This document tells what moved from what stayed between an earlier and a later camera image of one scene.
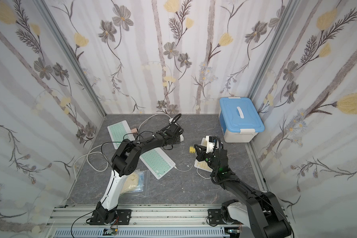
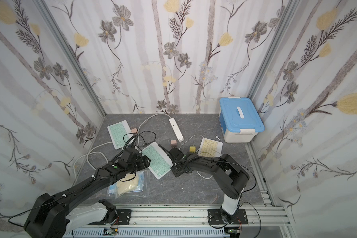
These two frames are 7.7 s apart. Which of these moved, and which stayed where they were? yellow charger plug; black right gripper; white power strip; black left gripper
Moved: black left gripper; black right gripper
Stayed: yellow charger plug; white power strip
